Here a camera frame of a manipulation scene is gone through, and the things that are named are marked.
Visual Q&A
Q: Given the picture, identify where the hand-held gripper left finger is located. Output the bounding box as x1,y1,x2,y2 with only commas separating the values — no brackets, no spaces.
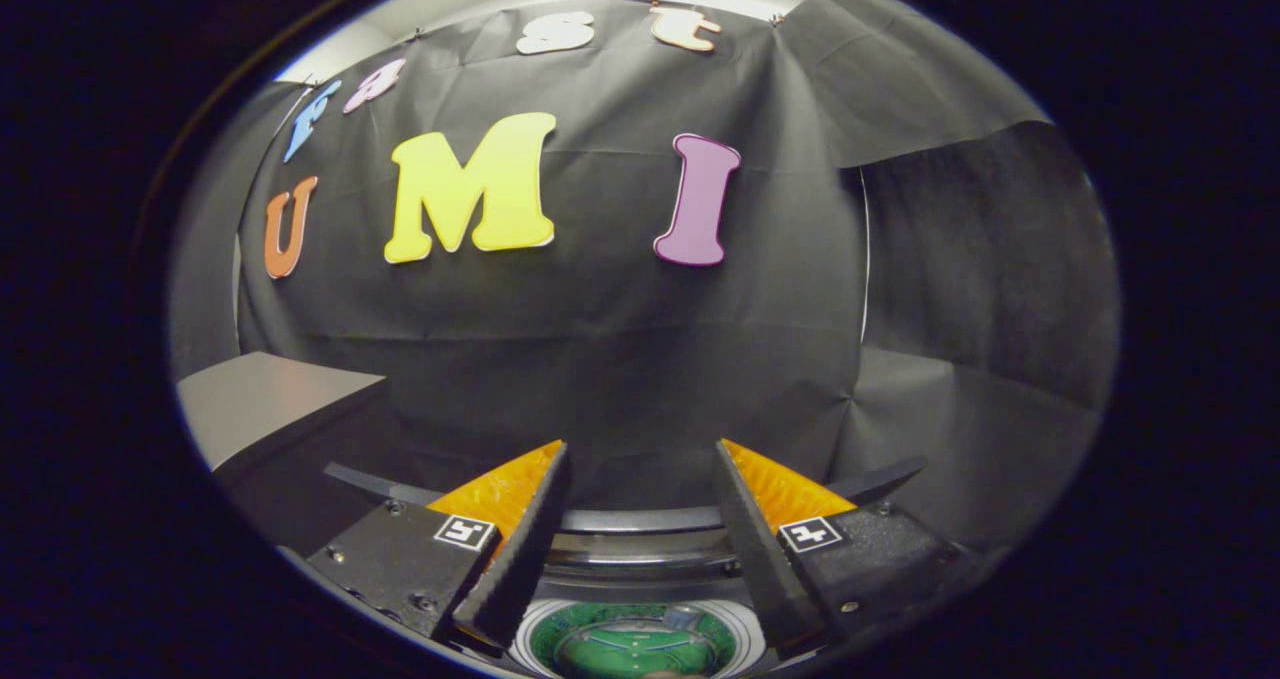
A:
305,439,573,650

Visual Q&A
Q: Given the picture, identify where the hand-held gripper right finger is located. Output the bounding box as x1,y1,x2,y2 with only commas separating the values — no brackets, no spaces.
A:
714,438,976,655

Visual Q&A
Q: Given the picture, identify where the grey washing machine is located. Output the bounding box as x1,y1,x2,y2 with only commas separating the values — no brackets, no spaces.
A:
440,529,831,679

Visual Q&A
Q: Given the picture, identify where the green polo shirt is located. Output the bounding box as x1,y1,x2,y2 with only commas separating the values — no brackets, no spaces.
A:
553,624,713,679

